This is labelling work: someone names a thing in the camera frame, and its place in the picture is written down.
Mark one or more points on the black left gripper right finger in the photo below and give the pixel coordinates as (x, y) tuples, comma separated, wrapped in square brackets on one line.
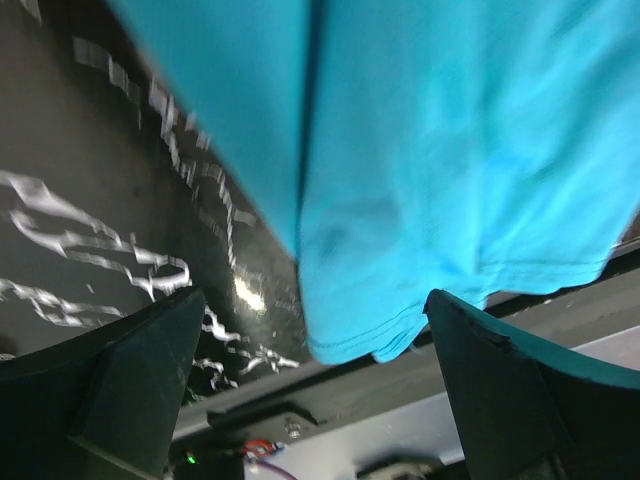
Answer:
[(527, 408)]

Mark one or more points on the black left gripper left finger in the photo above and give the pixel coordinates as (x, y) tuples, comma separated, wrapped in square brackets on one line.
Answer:
[(102, 405)]

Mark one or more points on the teal t shirt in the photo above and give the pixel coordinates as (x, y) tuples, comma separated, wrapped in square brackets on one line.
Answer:
[(398, 147)]

